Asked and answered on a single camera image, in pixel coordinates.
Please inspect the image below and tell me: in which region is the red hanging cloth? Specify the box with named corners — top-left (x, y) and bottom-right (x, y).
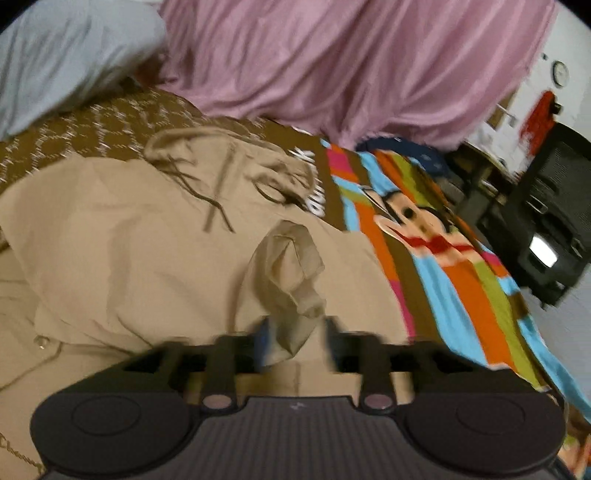
top-left (524, 90), bottom-right (558, 145)

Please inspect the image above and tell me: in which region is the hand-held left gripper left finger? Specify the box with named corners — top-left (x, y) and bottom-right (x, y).
top-left (110, 318), bottom-right (278, 409)

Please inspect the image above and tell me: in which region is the pink curtain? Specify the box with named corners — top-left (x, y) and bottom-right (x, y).
top-left (157, 0), bottom-right (558, 151)

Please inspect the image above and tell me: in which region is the black mesh office chair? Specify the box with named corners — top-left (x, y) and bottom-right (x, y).
top-left (501, 122), bottom-right (591, 306)

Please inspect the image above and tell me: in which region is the grey pillow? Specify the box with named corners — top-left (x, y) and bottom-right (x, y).
top-left (0, 0), bottom-right (168, 140)

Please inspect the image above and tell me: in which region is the beige jacket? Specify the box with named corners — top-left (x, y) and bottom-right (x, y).
top-left (0, 127), bottom-right (415, 480)

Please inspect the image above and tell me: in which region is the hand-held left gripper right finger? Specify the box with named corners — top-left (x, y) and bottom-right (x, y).
top-left (322, 316), bottom-right (491, 411)

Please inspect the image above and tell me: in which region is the wooden desk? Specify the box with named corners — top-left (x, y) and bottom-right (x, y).
top-left (450, 137), bottom-right (523, 223)

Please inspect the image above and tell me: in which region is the navy blue bag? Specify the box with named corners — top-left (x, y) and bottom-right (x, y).
top-left (355, 135), bottom-right (447, 172)

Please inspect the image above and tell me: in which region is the printed cartoon blanket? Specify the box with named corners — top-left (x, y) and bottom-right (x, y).
top-left (0, 88), bottom-right (591, 480)

